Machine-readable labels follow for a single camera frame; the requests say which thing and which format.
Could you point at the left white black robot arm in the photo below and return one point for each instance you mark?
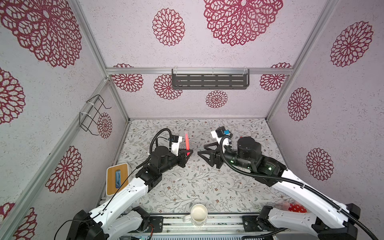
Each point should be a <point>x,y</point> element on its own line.
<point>106,221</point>

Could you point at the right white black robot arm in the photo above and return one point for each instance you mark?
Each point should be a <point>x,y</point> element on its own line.
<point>325,218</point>

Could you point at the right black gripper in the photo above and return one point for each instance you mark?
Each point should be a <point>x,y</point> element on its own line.
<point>214,153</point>

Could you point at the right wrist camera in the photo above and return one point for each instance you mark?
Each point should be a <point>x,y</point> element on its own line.
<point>219,133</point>

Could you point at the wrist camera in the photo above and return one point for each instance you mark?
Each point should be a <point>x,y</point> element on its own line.
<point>176,141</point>
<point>219,133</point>

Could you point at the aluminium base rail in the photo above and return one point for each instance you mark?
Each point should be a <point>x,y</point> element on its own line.
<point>217,227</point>

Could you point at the white ceramic mug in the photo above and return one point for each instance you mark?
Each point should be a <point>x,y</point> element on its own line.
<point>197,216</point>

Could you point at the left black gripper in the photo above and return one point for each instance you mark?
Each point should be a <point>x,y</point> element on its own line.
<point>181,156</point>

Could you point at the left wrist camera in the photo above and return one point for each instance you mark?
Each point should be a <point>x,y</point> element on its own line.
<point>176,141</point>

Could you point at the pink plush toy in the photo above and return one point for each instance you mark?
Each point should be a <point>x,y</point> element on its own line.
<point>294,207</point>

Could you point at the pink marker pen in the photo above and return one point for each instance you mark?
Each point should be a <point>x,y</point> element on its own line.
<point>187,141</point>

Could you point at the black wire wall rack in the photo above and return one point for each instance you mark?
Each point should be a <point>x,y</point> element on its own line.
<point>96,120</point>

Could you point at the dark grey wall shelf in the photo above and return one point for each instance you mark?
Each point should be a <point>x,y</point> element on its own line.
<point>210,81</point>

